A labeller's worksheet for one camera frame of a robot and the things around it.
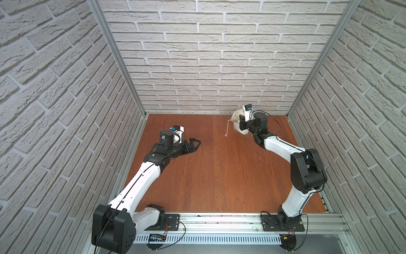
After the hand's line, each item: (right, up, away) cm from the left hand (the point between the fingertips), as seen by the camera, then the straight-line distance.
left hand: (193, 140), depth 79 cm
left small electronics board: (-17, -46, -6) cm, 49 cm away
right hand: (+24, +14, +12) cm, 30 cm away
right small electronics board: (+44, -45, -10) cm, 64 cm away
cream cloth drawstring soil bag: (+24, +12, +13) cm, 29 cm away
